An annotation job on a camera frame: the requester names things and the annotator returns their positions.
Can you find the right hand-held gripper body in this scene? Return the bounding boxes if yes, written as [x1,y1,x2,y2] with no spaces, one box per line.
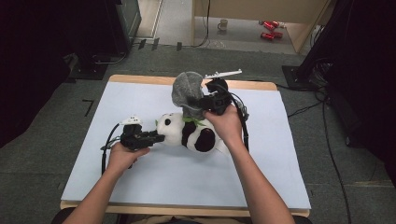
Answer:
[200,68,244,117]

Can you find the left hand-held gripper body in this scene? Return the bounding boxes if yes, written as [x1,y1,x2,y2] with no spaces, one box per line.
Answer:
[119,115,154,152]

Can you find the grey knit hat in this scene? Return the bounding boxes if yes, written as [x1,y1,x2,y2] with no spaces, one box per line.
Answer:
[171,71,205,121]

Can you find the panda plush toy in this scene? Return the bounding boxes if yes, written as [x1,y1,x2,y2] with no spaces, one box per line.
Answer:
[154,111,232,156]

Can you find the person's left hand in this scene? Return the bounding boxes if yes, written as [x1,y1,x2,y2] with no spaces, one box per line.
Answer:
[106,142,151,177]

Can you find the person's right hand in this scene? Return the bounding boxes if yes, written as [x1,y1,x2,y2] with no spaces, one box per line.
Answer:
[203,104,244,151]

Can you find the light blue table mat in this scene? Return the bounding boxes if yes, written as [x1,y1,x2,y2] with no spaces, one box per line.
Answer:
[61,81,312,210]

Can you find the black tape corner mark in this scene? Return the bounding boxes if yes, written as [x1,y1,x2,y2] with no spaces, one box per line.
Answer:
[81,99,95,118]

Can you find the wooden table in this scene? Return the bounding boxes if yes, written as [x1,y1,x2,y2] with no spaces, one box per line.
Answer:
[59,74,311,218]

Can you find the black stand base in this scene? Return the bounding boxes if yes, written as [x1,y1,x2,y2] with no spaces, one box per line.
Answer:
[281,64,316,91]
[65,53,109,84]

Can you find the black cabinet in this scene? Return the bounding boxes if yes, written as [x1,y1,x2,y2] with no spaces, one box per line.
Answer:
[106,0,143,56]

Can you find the dark curtain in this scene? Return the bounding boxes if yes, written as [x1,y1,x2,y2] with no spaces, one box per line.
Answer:
[297,0,396,188]
[0,0,108,149]

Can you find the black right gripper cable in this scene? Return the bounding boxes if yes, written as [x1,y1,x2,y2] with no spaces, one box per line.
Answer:
[223,88,250,153]

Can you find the black hanging cable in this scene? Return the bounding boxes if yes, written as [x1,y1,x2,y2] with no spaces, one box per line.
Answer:
[190,0,212,49]

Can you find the wooden desk frame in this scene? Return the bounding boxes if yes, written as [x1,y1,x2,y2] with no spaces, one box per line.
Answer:
[191,0,332,54]

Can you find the black floor cable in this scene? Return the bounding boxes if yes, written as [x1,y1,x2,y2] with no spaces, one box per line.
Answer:
[287,88,353,224]

